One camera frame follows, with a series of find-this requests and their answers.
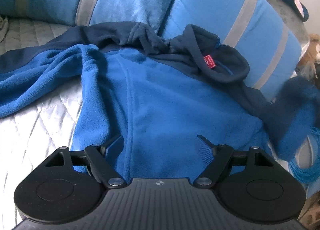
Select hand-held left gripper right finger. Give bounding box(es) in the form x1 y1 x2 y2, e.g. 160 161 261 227
192 135 274 188

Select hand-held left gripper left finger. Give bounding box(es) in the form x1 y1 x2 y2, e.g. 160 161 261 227
46 135 128 188

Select blue fleece jacket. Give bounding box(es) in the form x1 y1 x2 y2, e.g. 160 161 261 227
0 22 318 183

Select white quilted bedspread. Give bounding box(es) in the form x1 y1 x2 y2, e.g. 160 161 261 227
0 18 84 222

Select blue knitted cloth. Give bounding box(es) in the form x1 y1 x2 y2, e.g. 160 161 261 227
287 125 320 187

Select blue pillow with grey stripes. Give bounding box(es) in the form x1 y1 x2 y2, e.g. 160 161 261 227
160 0 302 96
0 0 190 34

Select brown teddy bear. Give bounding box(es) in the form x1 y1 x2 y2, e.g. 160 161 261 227
299 34 320 72

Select green and beige folded comforter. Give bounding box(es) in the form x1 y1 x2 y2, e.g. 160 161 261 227
0 15 10 41

